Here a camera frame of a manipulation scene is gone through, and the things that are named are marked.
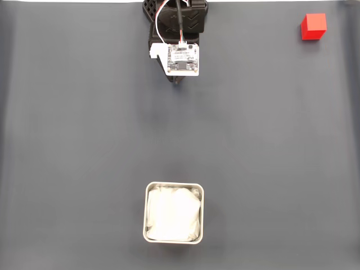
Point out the dark table mat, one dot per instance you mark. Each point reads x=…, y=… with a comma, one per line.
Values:
x=84, y=140

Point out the white crumpled tissue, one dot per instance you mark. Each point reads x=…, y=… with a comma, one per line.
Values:
x=174, y=213

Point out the square metal box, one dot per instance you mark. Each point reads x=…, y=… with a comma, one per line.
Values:
x=145, y=213

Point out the red cube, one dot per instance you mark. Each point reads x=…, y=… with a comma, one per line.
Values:
x=313, y=26

